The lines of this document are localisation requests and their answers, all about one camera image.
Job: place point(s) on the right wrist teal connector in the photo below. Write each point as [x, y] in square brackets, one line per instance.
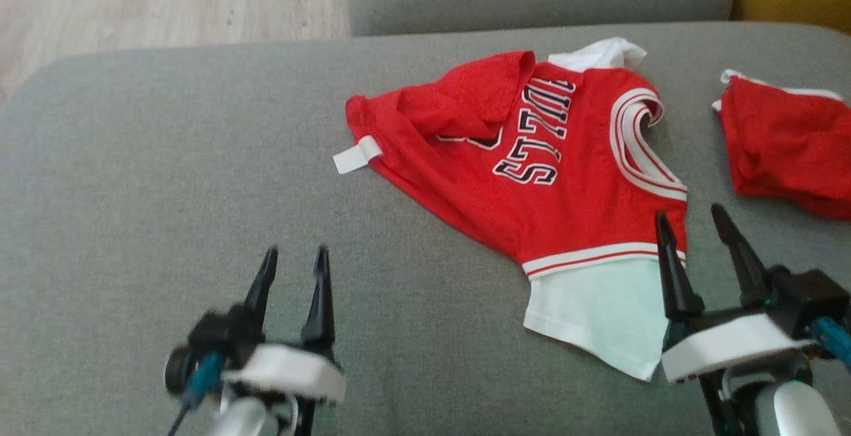
[834, 339]

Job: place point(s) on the red shorts with white stripe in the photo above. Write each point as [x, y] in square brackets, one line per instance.
[791, 143]

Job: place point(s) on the grey sofa seat cushion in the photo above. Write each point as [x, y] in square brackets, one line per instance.
[166, 177]

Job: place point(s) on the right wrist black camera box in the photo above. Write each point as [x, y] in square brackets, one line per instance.
[808, 296]

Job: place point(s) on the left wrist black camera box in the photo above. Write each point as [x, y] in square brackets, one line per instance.
[219, 336]

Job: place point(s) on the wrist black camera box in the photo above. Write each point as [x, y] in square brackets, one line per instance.
[808, 296]
[219, 336]

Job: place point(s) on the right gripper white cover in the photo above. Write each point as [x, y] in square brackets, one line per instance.
[725, 343]

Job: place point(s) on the wrist teal connector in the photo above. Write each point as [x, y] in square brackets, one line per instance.
[203, 376]
[834, 339]

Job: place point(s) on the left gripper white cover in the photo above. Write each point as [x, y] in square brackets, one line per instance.
[286, 373]

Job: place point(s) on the red jersey with white trim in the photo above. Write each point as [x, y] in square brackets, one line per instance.
[532, 177]

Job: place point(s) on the left wrist teal connector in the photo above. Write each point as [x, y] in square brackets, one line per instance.
[203, 376]

